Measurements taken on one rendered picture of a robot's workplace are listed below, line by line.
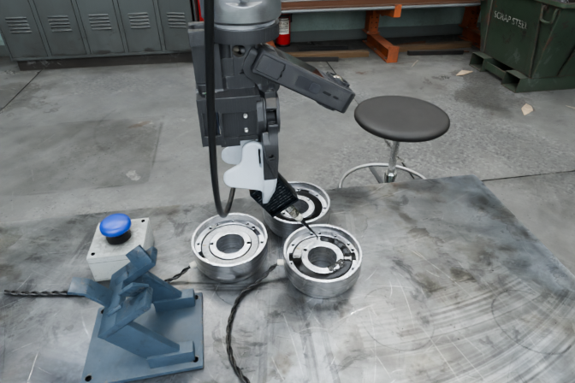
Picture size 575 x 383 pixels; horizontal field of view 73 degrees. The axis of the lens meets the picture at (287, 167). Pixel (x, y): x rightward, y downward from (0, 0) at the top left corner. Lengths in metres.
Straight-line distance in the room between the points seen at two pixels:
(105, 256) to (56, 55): 3.55
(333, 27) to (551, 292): 3.99
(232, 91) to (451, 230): 0.42
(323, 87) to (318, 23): 3.98
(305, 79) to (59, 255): 0.45
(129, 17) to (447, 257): 3.47
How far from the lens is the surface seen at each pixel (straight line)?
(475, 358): 0.53
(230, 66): 0.40
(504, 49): 3.80
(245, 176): 0.44
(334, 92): 0.41
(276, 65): 0.39
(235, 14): 0.36
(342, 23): 4.45
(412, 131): 1.33
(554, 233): 2.14
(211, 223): 0.60
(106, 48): 3.92
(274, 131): 0.40
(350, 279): 0.52
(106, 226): 0.57
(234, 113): 0.40
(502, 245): 0.68
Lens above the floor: 1.23
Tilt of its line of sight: 34 degrees down
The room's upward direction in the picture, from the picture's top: straight up
